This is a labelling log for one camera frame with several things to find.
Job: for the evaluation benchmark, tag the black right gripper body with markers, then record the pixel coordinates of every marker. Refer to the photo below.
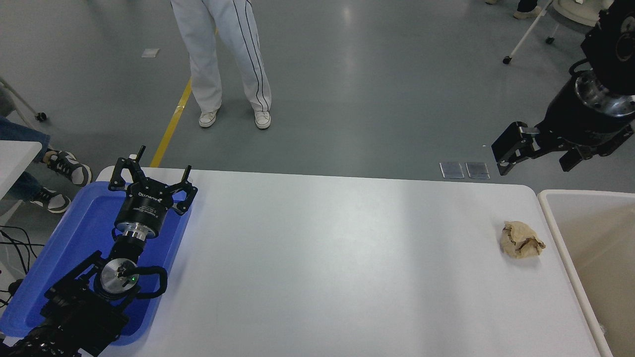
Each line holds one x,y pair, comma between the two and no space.
575,121

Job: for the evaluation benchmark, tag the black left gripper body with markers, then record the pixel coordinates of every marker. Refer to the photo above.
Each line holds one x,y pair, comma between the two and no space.
144,208

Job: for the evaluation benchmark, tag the tan paper ball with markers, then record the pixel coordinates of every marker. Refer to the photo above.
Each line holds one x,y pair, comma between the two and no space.
521,240

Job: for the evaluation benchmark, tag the metal floor plate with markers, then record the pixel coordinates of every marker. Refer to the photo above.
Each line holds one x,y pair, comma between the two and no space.
452,170
477,170

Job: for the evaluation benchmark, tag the seated person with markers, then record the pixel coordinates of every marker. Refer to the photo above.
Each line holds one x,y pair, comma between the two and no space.
69,168

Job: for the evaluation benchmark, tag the blue plastic tray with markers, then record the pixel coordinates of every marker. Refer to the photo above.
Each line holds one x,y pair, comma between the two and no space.
84,233

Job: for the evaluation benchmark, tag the large pale bin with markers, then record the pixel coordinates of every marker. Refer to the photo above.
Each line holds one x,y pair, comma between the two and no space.
595,238

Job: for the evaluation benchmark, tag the grey chair leg with caster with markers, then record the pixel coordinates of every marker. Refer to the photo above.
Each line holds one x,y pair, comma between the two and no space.
40,117

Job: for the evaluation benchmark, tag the small white side table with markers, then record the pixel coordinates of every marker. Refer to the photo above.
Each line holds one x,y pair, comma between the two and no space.
15,158

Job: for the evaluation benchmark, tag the white wheeled chair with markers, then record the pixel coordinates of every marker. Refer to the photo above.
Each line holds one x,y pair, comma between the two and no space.
575,10

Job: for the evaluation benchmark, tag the distant person's feet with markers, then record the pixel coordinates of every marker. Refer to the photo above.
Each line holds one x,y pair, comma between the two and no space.
527,12

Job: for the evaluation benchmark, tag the standing person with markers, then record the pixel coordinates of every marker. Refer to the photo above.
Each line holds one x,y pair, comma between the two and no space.
208,59

